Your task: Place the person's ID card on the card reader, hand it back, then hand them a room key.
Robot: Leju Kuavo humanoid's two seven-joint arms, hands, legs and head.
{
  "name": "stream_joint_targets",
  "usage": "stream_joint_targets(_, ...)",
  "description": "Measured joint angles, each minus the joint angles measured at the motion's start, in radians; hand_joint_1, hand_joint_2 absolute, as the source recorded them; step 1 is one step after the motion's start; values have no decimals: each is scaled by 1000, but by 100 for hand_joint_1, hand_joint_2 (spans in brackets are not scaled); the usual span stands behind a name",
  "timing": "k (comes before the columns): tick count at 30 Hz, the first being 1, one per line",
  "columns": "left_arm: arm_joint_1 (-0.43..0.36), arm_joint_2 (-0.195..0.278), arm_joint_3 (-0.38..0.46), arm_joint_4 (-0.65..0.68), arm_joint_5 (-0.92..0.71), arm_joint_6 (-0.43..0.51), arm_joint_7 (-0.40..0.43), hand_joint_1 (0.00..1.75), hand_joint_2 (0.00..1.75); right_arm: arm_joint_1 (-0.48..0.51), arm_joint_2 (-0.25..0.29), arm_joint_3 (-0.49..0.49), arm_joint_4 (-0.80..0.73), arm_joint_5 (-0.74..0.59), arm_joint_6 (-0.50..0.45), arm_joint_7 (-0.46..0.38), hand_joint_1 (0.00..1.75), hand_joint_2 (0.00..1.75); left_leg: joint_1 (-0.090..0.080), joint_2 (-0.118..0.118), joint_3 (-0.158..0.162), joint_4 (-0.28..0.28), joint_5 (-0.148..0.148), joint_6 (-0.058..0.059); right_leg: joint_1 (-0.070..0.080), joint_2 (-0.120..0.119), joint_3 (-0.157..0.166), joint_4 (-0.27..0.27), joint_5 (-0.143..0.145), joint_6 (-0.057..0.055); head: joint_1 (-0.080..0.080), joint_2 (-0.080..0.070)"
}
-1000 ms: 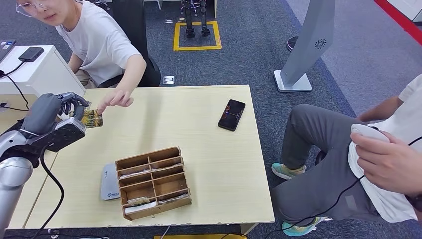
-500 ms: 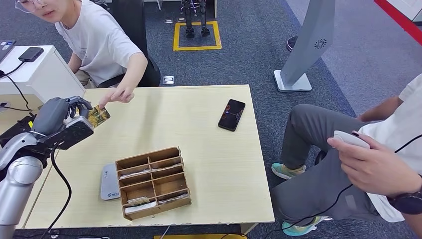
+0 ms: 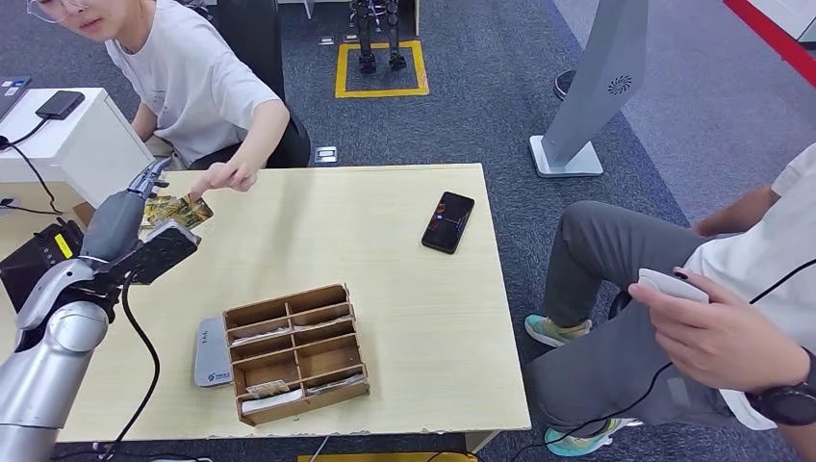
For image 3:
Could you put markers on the person's left forearm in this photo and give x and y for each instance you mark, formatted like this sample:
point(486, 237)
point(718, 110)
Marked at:
point(800, 443)
point(264, 137)

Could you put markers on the black round base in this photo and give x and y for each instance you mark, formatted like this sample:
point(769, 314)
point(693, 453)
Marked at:
point(563, 86)

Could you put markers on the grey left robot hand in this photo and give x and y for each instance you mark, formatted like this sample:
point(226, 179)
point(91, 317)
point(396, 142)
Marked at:
point(118, 220)

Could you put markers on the black office chair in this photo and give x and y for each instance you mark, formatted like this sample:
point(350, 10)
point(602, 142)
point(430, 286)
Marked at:
point(255, 38)

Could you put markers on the black humanoid robot legs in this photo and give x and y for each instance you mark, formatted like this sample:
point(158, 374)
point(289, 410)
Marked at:
point(366, 38)

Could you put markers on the small black flat device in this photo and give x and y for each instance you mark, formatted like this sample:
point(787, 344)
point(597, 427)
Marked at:
point(60, 104)

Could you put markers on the person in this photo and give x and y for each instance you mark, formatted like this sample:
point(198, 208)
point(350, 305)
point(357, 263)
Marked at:
point(612, 268)
point(185, 83)

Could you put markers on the stack of patterned cards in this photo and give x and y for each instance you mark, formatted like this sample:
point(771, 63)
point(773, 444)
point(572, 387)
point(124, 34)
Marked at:
point(153, 213)

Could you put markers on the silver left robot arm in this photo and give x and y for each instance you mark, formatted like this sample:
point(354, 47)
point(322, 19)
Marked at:
point(57, 344)

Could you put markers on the pale grey card reader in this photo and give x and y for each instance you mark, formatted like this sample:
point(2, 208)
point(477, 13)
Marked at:
point(210, 354)

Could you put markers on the yellow floor tape square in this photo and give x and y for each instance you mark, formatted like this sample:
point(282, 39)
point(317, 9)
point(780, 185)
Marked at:
point(341, 70)

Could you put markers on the white card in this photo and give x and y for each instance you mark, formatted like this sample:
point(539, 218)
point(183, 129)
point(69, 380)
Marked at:
point(271, 400)

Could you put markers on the person's right forearm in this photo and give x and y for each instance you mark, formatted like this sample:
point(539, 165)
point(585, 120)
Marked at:
point(143, 124)
point(746, 209)

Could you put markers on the white box riser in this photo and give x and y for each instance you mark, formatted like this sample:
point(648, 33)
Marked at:
point(83, 153)

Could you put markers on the white furniture frame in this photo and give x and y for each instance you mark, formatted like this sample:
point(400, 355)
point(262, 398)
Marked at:
point(308, 7)

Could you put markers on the person's right hand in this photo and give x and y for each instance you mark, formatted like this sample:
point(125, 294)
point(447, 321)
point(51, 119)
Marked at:
point(703, 228)

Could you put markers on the teal sneaker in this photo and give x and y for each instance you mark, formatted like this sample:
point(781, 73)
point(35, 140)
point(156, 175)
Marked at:
point(580, 441)
point(556, 331)

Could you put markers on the black smartphone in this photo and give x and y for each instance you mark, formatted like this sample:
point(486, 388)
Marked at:
point(448, 223)

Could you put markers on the black payment terminal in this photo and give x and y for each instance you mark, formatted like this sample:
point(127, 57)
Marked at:
point(32, 261)

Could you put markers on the grey printed card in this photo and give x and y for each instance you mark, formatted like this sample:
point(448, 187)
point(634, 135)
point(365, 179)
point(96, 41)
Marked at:
point(322, 323)
point(336, 382)

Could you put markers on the pale card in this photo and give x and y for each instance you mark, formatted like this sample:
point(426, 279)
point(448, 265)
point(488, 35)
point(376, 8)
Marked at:
point(258, 336)

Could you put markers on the wooden compartment card organizer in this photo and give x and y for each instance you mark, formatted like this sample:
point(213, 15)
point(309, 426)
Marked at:
point(296, 354)

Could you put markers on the brown cardboard piece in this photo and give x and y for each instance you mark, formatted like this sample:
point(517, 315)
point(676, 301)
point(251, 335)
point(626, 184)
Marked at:
point(83, 212)

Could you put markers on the round white black controller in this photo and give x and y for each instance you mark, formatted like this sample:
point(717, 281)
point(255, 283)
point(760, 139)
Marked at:
point(669, 285)

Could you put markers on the laptop computer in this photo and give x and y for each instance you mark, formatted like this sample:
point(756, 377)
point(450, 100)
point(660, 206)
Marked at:
point(11, 92)

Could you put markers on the grey kiosk stand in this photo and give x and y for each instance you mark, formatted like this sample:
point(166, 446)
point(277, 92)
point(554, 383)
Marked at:
point(594, 76)

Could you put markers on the black wristwatch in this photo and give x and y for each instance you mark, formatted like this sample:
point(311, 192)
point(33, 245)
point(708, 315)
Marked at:
point(787, 402)

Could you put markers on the black stool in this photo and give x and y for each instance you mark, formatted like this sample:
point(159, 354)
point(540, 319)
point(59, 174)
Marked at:
point(617, 305)

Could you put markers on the white post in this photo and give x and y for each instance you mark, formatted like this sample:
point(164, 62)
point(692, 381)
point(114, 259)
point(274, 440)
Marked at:
point(416, 16)

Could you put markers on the silver floor socket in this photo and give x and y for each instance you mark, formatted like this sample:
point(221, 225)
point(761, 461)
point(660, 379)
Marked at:
point(326, 154)

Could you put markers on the person's left hand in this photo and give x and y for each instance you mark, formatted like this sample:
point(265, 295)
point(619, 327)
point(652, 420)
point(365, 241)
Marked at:
point(223, 175)
point(720, 338)

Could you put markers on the patterned room key card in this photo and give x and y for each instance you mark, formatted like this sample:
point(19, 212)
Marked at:
point(268, 387)
point(188, 212)

